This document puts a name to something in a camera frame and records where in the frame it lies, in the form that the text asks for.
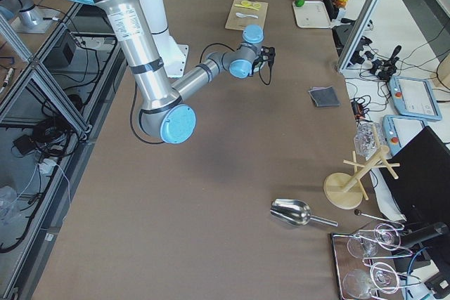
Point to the white ceramic spoon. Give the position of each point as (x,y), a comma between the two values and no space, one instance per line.
(243,15)

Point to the wire glass rack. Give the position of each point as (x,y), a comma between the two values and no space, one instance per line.
(364,263)

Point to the aluminium frame post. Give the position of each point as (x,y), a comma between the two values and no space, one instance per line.
(356,34)

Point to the blue teach pendant lower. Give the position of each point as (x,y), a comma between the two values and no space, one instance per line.
(400,130)

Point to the second grey robot base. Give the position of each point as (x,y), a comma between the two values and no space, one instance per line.
(25,15)

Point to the wooden mug tree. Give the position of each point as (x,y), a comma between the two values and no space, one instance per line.
(345,191)

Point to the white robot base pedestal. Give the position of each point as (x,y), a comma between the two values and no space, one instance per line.
(174,55)

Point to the blue teach pendant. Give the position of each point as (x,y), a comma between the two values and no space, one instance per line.
(400,130)
(414,98)

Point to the blue teach pendant upper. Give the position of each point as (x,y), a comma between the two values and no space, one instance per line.
(414,98)

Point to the clear glass dish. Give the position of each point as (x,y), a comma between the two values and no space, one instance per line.
(364,140)

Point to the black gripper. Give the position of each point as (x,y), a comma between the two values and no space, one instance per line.
(259,64)

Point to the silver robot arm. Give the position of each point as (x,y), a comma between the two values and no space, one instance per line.
(163,112)

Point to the black monitor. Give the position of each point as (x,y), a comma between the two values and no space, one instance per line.
(422,190)

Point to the yellow plastic knife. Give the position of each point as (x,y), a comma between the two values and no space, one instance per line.
(242,5)

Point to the grey folded cloth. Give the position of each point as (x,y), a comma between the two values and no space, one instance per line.
(325,97)

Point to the cream tray with bear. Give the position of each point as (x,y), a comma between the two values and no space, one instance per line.
(311,15)

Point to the pink cloth under grey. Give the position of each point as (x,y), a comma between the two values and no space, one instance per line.
(317,88)

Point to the wooden cutting board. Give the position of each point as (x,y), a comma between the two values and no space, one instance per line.
(234,23)

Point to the metal scoop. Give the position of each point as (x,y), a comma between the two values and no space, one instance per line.
(296,212)

